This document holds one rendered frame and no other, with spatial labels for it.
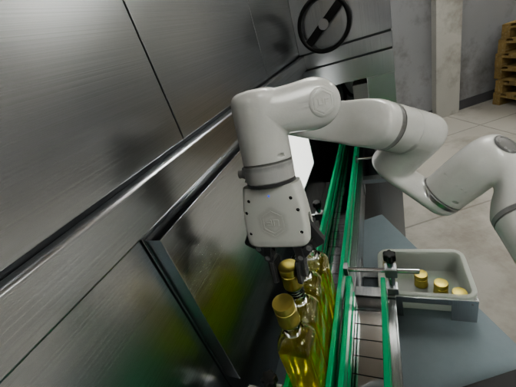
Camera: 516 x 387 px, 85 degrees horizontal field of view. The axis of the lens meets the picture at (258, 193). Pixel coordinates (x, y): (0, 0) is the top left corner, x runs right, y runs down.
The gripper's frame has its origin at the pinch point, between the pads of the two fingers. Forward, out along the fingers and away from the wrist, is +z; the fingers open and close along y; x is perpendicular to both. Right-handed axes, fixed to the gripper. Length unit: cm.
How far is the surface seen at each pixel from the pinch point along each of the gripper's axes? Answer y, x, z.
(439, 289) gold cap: 27, 37, 28
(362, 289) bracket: 8.3, 27.5, 22.3
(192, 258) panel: -12.1, -8.1, -6.4
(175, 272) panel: -12.7, -11.6, -6.0
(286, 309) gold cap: 0.9, -6.7, 2.8
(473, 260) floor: 62, 149, 81
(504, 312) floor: 65, 113, 91
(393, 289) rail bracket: 15.6, 25.9, 20.9
